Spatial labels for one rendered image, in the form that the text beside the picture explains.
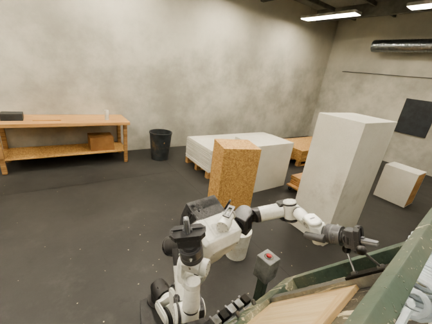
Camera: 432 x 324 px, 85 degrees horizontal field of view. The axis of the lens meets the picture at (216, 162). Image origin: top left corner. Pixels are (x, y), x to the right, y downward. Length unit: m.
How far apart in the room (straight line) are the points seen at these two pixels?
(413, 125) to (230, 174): 7.01
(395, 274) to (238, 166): 2.73
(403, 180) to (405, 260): 5.63
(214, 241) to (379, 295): 1.01
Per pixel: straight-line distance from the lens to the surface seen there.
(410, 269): 0.34
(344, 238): 1.22
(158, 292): 2.29
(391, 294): 0.29
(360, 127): 3.20
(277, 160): 4.75
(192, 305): 1.09
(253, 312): 1.55
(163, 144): 5.46
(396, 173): 5.97
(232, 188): 3.09
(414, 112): 9.13
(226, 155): 2.85
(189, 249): 0.88
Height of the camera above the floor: 2.11
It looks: 21 degrees down
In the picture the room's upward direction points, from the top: 7 degrees clockwise
